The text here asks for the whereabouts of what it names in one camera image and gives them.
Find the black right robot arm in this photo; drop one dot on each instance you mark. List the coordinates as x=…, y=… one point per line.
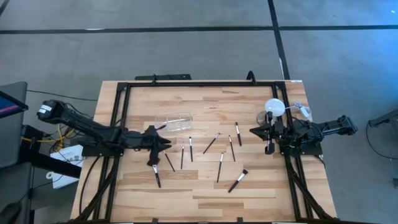
x=326, y=127

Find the clear plastic container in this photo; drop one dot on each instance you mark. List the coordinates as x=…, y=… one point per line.
x=174, y=123

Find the thin black makeup brush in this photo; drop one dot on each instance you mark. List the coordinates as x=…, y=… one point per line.
x=220, y=168
x=169, y=161
x=191, y=151
x=211, y=143
x=182, y=155
x=232, y=149

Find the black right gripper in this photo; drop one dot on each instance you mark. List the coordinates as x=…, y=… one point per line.
x=275, y=130

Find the black desk beam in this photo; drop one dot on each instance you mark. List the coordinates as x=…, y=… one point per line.
x=46, y=161

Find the black metal table frame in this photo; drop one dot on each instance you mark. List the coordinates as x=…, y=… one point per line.
x=202, y=84

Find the black power strip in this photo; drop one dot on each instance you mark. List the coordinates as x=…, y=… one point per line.
x=161, y=76

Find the black brush silver ferrule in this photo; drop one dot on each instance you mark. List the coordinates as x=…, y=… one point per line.
x=238, y=134

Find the computer monitor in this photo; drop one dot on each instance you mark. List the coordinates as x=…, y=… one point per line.
x=9, y=104

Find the white mushroom lamp wooden base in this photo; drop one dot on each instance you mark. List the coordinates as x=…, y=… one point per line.
x=275, y=106

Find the black metal stand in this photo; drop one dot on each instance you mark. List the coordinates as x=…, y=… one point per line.
x=385, y=119

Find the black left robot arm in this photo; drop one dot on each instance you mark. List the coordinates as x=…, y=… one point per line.
x=93, y=129

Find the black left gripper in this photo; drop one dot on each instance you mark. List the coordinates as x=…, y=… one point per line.
x=152, y=140

